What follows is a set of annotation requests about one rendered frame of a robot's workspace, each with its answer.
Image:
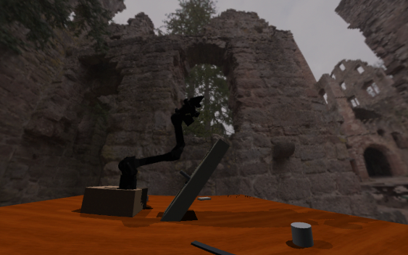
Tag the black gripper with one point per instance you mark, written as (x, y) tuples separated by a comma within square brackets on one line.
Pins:
[(193, 103)]

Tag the dark grey cylinder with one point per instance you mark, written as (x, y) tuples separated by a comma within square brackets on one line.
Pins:
[(302, 234)]

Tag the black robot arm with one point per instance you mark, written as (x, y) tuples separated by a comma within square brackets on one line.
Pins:
[(129, 164)]

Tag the dark grey flat bar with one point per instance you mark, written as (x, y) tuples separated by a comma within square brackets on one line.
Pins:
[(210, 249)]

